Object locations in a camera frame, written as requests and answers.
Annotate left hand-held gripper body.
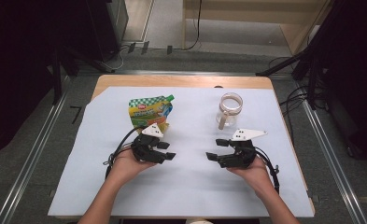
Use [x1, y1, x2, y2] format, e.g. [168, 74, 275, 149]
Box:
[131, 122, 167, 165]

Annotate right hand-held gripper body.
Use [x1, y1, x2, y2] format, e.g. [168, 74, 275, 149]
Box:
[218, 128, 269, 170]

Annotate yellow green spout pouch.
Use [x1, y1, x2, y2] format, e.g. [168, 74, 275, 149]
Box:
[128, 94, 176, 134]

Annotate person's left hand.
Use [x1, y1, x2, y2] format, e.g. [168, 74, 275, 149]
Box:
[110, 148, 157, 188]

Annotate person's right hand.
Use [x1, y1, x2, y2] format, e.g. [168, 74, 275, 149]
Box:
[227, 155, 275, 198]

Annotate white paper sheet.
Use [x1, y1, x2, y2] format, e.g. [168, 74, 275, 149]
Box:
[48, 86, 316, 218]

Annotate wooden table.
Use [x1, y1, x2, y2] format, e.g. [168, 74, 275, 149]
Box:
[91, 74, 317, 219]

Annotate black tripod stand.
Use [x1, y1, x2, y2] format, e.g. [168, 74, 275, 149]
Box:
[255, 0, 341, 110]

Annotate black metal stand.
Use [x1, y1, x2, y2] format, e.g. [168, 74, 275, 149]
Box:
[49, 46, 110, 105]

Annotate black cabinet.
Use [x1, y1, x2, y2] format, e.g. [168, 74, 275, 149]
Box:
[86, 0, 130, 63]

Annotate light wooden shelf unit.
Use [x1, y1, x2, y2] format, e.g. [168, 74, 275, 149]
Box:
[181, 0, 333, 56]

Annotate black curtain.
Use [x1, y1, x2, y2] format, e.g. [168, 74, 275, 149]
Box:
[0, 0, 92, 161]
[315, 0, 367, 162]

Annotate left hand-held gripper cable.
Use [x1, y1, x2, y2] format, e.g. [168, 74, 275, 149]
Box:
[102, 126, 142, 181]

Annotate black floor cables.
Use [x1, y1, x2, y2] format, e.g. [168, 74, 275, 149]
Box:
[277, 85, 311, 144]

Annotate metal floor rail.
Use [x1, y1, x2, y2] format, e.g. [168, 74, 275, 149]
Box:
[0, 76, 72, 224]
[296, 78, 367, 224]

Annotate white floor cable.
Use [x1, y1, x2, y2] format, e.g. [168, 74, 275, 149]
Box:
[107, 46, 125, 72]

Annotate black hanging cable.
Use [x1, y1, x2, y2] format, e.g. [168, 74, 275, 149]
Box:
[184, 0, 204, 51]

